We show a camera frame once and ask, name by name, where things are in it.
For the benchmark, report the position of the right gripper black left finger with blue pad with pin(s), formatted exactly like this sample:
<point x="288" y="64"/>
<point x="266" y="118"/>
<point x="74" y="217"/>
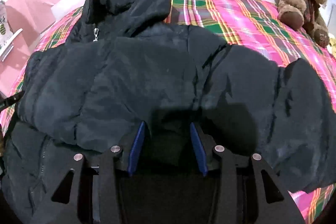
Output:
<point x="86" y="192"/>

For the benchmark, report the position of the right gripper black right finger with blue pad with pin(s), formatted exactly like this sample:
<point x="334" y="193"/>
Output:
<point x="247" y="190"/>

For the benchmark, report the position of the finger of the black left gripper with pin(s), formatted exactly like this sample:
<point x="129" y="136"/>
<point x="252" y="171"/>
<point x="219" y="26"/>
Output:
<point x="10" y="101"/>

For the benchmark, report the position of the black puffer jacket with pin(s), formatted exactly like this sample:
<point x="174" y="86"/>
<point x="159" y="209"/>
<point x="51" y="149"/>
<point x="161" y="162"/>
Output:
<point x="122" y="65"/>

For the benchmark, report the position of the white patterned storage box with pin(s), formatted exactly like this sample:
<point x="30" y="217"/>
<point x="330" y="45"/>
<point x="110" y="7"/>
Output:
<point x="7" y="36"/>

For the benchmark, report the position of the pink plaid bed cover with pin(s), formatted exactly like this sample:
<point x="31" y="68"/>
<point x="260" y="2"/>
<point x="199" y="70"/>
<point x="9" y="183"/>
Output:
<point x="304" y="110"/>

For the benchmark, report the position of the yellow cloth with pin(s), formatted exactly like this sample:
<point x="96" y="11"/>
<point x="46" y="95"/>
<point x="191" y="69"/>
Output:
<point x="331" y="48"/>

